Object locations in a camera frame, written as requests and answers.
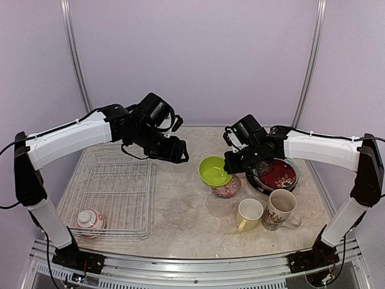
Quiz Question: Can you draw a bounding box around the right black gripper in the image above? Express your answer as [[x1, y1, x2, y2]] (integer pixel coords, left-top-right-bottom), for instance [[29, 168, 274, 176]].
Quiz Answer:
[[224, 142, 263, 173]]

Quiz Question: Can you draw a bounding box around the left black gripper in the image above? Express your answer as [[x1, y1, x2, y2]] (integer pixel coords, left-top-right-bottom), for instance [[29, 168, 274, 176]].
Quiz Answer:
[[134, 123, 190, 164]]

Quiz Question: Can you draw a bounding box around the small black square plate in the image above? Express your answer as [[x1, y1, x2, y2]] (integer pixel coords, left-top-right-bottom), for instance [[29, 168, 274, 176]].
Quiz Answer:
[[256, 159, 298, 189]]

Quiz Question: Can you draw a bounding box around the light green flower plate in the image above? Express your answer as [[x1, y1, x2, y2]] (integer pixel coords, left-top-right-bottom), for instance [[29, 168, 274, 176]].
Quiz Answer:
[[253, 158, 300, 181]]

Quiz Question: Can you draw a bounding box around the blue white patterned bowl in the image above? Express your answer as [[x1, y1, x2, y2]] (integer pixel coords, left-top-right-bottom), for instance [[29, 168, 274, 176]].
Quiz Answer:
[[212, 175, 242, 199]]

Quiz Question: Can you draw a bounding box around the green bowl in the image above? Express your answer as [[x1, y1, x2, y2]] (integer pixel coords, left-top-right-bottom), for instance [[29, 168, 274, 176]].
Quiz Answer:
[[198, 156, 232, 187]]

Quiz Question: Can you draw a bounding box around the pale yellow mug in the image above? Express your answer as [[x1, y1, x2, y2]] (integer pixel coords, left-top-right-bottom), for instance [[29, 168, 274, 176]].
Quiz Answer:
[[236, 198, 264, 232]]

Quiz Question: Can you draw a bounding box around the teal patterned mug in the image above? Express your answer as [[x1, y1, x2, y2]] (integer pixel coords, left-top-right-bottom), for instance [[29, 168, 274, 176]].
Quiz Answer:
[[262, 189, 302, 231]]

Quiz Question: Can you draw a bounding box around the black striped rim plate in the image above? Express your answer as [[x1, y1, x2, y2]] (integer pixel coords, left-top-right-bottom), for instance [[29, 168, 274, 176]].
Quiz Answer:
[[245, 170, 298, 197]]

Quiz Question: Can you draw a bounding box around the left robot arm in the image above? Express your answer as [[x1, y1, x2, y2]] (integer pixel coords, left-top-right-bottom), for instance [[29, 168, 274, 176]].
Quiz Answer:
[[6, 93, 189, 268]]

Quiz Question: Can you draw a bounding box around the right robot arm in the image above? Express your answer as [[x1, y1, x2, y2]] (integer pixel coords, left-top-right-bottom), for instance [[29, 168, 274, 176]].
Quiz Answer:
[[223, 114, 384, 267]]

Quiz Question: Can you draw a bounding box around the red white floral teacup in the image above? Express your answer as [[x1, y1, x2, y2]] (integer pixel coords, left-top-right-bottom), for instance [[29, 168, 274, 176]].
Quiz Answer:
[[76, 209, 106, 239]]

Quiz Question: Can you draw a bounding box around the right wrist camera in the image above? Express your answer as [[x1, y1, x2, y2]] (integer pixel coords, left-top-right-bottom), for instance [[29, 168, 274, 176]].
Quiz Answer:
[[223, 126, 241, 153]]

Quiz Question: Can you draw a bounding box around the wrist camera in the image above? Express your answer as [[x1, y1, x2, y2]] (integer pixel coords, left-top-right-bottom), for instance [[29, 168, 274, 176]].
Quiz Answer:
[[223, 126, 241, 153], [164, 114, 183, 132]]

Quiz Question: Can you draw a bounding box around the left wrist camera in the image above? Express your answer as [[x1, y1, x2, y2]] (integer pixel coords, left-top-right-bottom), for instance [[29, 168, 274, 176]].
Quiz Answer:
[[164, 114, 183, 132]]

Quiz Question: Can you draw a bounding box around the white wire dish rack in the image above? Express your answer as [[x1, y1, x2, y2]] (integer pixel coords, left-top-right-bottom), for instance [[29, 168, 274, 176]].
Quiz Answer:
[[58, 146, 154, 240]]

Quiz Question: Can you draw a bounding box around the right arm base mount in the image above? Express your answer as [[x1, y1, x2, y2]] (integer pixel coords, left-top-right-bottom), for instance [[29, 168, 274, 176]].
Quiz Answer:
[[287, 234, 340, 273]]

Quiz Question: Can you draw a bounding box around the aluminium front rail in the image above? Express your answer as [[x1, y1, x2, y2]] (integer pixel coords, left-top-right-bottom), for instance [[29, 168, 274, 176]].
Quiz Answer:
[[21, 242, 373, 288]]

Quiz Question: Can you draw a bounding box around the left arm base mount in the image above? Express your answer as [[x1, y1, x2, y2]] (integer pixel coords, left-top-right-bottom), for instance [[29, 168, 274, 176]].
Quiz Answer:
[[52, 239, 105, 275]]

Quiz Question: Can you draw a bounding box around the right aluminium corner post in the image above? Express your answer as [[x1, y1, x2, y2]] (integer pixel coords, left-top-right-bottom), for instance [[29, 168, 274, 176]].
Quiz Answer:
[[291, 0, 327, 128]]

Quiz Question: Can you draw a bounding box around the aluminium corner post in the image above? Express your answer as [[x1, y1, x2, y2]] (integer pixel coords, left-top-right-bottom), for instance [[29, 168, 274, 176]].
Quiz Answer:
[[60, 0, 94, 114], [291, 0, 327, 128]]

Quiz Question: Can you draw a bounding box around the left aluminium corner post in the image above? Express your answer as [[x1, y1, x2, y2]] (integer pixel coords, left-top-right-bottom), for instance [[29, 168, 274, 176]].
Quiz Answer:
[[60, 0, 94, 114]]

